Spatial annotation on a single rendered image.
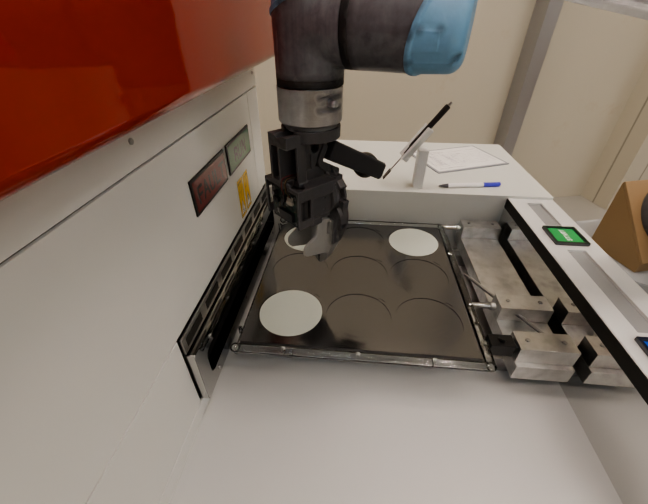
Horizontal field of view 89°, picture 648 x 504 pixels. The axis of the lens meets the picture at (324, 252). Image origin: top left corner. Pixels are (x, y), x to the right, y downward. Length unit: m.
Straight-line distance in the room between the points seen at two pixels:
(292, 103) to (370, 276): 0.34
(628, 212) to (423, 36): 0.75
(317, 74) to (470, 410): 0.49
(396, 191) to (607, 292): 0.40
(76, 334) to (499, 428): 0.51
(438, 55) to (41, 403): 0.39
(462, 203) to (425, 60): 0.50
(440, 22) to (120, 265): 0.33
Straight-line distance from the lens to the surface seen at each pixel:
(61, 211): 0.29
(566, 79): 3.03
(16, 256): 0.27
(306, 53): 0.38
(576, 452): 0.61
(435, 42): 0.34
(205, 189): 0.47
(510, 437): 0.57
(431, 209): 0.80
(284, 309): 0.54
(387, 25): 0.35
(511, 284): 0.70
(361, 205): 0.77
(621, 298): 0.64
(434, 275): 0.64
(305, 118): 0.39
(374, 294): 0.57
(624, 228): 1.00
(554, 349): 0.58
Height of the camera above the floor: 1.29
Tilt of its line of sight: 36 degrees down
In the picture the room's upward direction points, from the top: straight up
